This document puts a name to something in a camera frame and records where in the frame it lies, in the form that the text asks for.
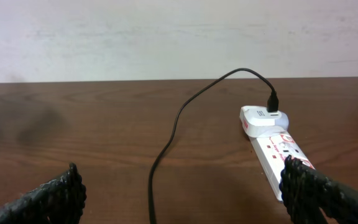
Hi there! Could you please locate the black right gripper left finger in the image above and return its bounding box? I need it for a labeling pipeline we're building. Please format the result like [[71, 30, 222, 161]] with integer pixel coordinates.
[[0, 163, 86, 224]]

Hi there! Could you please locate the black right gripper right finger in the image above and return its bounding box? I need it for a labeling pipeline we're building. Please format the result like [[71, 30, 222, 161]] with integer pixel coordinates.
[[279, 156, 358, 224]]

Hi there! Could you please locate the white charger plug adapter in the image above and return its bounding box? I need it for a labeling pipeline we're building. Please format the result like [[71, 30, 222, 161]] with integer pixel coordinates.
[[239, 106, 289, 138]]

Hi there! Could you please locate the white power strip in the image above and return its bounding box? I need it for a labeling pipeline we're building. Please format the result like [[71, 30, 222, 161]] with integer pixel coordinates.
[[250, 132, 314, 202]]

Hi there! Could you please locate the black charging cable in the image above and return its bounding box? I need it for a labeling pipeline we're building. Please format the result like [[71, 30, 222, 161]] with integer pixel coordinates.
[[147, 67, 280, 224]]

